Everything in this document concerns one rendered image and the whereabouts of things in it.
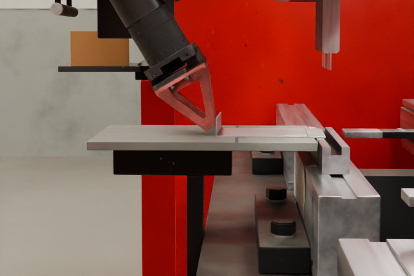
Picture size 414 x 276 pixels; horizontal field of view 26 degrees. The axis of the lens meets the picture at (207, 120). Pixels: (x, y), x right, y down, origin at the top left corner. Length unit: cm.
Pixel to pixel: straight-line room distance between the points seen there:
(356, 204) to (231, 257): 20
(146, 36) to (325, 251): 36
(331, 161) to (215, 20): 100
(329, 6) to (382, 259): 46
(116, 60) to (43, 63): 490
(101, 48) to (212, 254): 214
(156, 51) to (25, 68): 696
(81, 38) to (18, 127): 500
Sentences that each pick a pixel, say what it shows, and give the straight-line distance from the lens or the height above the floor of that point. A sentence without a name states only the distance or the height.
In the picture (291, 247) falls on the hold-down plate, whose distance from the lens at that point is 94.
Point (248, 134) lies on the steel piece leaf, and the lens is 107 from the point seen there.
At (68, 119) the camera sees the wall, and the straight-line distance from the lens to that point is 800.
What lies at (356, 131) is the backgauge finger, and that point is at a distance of 110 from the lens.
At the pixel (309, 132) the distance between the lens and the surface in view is 111.
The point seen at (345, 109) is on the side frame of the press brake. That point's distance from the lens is 197.
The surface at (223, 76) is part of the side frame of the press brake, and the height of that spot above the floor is 102.
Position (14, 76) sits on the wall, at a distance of 804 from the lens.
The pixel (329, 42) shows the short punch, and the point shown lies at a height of 111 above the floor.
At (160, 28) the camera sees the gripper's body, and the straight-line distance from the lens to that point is 107.
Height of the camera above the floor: 113
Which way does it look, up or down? 6 degrees down
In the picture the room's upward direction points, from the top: straight up
